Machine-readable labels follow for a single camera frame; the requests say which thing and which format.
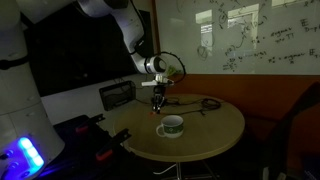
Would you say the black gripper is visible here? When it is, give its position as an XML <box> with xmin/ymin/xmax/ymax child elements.
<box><xmin>151</xmin><ymin>85</ymin><xmax>167</xmax><ymax>115</ymax></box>

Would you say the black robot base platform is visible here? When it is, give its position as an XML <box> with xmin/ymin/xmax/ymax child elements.
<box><xmin>39</xmin><ymin>114</ymin><xmax>144</xmax><ymax>180</ymax></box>

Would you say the white and green mug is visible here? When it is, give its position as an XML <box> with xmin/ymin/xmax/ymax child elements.
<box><xmin>155</xmin><ymin>114</ymin><xmax>185</xmax><ymax>140</ymax></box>

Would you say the black mesh basket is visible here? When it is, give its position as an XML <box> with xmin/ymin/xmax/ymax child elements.
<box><xmin>98</xmin><ymin>80</ymin><xmax>137</xmax><ymax>112</ymax></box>

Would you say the round wooden table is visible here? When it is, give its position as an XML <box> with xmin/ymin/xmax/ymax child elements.
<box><xmin>113</xmin><ymin>93</ymin><xmax>246</xmax><ymax>180</ymax></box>

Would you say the large black screen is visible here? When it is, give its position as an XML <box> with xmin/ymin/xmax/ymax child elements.
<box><xmin>23</xmin><ymin>0</ymin><xmax>156</xmax><ymax>98</ymax></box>

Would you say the whiteboard with writing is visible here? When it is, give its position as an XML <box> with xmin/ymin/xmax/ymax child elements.
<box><xmin>154</xmin><ymin>0</ymin><xmax>320</xmax><ymax>76</ymax></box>

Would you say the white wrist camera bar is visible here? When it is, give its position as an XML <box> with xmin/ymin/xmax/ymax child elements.
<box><xmin>141</xmin><ymin>73</ymin><xmax>175</xmax><ymax>88</ymax></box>

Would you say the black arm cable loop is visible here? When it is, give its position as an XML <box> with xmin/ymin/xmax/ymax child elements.
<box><xmin>159</xmin><ymin>51</ymin><xmax>187</xmax><ymax>85</ymax></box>

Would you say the black cable on table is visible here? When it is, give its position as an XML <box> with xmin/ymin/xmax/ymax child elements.
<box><xmin>135</xmin><ymin>95</ymin><xmax>223</xmax><ymax>118</ymax></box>

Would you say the black clamp with red handle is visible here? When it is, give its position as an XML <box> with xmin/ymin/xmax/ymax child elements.
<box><xmin>95</xmin><ymin>127</ymin><xmax>132</xmax><ymax>162</ymax></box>
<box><xmin>74</xmin><ymin>113</ymin><xmax>106</xmax><ymax>135</ymax></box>

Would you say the white floor cable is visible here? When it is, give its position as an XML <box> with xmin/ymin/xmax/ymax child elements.
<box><xmin>152</xmin><ymin>162</ymin><xmax>178</xmax><ymax>176</ymax></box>

